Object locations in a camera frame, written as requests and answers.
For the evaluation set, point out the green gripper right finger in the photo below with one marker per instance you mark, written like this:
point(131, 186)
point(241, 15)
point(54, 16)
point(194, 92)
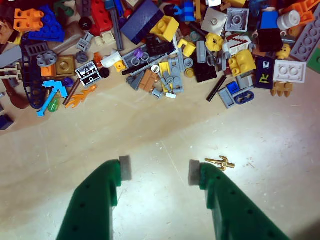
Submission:
point(235, 215)

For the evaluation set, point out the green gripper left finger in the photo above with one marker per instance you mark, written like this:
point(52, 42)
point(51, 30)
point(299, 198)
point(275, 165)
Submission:
point(92, 205)

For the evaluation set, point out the small gold lego weapon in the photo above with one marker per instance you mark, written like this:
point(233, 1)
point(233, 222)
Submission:
point(222, 165)

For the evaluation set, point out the transparent green lego stud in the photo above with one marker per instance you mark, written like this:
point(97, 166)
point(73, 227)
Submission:
point(53, 106)

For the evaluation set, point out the orange lego flame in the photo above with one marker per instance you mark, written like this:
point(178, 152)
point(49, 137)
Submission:
point(80, 97)

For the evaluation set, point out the small grey lego tile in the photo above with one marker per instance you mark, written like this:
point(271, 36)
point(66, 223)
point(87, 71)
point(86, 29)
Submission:
point(226, 98)

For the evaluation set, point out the dark blue lego technic connector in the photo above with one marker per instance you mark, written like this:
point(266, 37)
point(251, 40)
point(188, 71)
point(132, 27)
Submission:
point(244, 98)

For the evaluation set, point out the dark blue lego brick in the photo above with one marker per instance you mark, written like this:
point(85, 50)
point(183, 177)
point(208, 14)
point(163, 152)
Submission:
point(5, 122)

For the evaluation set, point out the dark blue lego lattice piece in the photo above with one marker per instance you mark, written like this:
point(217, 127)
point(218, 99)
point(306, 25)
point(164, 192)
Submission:
point(30, 100)

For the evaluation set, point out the light blue lego pickaxe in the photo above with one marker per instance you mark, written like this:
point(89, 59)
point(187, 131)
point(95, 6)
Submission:
point(53, 86)

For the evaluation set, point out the small blue lego brick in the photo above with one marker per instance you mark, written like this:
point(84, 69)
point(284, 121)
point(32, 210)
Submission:
point(232, 88)

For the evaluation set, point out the thin black lego bar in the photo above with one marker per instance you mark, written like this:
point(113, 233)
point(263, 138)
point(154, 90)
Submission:
point(216, 88)

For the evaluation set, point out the small grey lego cylinder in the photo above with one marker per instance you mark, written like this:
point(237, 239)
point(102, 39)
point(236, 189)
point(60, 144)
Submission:
point(157, 93)

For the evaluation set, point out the grey printed lego tile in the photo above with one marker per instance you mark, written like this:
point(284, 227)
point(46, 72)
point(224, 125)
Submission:
point(85, 75)

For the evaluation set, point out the brown curved lego piece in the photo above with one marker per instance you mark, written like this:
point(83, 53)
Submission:
point(15, 97)

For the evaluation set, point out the grey flat lego tile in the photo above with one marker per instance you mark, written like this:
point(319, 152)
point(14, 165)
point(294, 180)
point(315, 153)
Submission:
point(245, 81)

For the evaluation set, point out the gold lego teeth piece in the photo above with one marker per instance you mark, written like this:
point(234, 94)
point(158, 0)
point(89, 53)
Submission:
point(281, 88)

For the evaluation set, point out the tiny white lego piece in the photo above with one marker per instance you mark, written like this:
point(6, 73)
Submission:
point(171, 95)

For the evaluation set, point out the tan brown lego piece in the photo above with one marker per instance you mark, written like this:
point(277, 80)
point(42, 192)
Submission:
point(147, 81)

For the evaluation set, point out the small orange lego brick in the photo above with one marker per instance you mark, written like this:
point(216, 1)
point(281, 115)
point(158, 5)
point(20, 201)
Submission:
point(48, 71)

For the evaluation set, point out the olive gold lego plate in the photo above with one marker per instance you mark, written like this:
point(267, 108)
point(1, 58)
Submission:
point(65, 66)

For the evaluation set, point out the small yellow round lego stud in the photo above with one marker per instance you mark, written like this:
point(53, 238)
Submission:
point(119, 65)
point(189, 72)

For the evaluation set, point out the black lego plate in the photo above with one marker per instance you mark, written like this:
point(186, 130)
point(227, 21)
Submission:
point(205, 73)

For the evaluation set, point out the dark blue printed lego tile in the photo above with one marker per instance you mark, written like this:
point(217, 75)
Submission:
point(262, 72)

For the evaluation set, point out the white square lego plate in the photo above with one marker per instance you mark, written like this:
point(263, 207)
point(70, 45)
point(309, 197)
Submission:
point(277, 75)

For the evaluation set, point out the yellow lego slope brick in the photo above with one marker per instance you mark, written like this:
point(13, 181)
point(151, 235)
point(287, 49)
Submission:
point(243, 63)

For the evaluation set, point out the narrow yellow lego plate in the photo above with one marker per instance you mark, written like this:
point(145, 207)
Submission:
point(163, 68)

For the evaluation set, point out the grey round lego plate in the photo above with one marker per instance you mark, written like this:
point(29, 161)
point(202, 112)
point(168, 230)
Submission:
point(41, 60)

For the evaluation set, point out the grey lego clip plate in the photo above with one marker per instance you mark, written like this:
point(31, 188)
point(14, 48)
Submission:
point(175, 67)

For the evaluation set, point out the grey lego technic connector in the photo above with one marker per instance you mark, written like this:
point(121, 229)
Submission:
point(85, 41)

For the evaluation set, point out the yellow lego minifigure head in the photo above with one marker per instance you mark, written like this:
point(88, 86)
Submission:
point(283, 51)

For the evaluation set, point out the yellow curved lego piece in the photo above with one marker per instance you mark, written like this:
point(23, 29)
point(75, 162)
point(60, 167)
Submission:
point(190, 50)

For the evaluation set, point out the green lego plate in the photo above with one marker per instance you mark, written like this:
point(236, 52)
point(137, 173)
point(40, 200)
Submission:
point(315, 62)

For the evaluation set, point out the yellow lego hair piece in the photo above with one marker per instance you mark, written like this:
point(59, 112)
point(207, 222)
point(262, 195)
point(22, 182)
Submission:
point(212, 43)

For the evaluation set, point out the blue lego wedge plate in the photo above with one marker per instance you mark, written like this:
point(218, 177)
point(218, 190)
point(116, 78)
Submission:
point(53, 31)

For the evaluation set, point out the long grey lego bar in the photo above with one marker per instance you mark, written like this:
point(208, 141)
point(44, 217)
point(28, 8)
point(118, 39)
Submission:
point(116, 27)

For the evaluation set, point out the light grey long lego plate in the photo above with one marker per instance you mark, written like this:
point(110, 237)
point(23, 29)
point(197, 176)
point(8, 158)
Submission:
point(303, 47)

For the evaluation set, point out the black round lego piece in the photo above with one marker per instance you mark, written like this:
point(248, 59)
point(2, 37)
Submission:
point(85, 23)

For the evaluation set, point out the grey upturned lego plate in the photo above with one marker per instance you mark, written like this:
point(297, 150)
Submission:
point(231, 27)

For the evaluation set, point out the silver square lego tile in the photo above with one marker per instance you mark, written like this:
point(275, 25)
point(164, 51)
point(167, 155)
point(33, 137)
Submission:
point(212, 28)

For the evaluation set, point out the large dark blue lego slope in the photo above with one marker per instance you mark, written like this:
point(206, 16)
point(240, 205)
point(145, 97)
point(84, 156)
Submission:
point(140, 22)

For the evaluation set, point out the yellow square lego brick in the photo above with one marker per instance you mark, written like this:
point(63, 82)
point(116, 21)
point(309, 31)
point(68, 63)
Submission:
point(166, 31)

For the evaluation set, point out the red lego brick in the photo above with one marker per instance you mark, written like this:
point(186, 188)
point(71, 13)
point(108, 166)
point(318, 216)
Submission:
point(100, 15)

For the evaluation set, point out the blue lego minifigure torso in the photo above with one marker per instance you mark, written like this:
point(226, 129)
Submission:
point(269, 21)

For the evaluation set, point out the light grey lego cylinder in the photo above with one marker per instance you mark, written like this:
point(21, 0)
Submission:
point(287, 22)

